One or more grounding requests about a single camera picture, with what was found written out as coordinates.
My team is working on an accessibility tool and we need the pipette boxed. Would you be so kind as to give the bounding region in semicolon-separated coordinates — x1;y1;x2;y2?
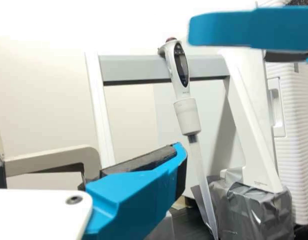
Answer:
157;36;220;240

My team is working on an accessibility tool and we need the black platform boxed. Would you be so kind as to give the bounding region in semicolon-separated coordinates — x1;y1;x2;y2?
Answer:
167;207;216;240

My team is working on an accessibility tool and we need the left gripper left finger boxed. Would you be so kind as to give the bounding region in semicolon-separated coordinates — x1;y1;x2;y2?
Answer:
77;141;188;240

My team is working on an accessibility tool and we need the white pipette stand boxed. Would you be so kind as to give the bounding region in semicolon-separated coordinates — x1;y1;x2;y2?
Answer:
84;47;283;196

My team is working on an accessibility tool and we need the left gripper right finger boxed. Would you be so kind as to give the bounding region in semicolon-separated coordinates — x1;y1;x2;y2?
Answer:
188;5;308;65

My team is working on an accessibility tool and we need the incubator door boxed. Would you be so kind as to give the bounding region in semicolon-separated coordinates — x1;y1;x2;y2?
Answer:
264;48;308;226

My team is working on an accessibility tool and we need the grey taped block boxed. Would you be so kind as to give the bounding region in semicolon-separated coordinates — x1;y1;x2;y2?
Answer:
190;168;295;240

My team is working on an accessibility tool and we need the cream microscope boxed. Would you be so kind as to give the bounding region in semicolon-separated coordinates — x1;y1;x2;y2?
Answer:
0;114;103;190

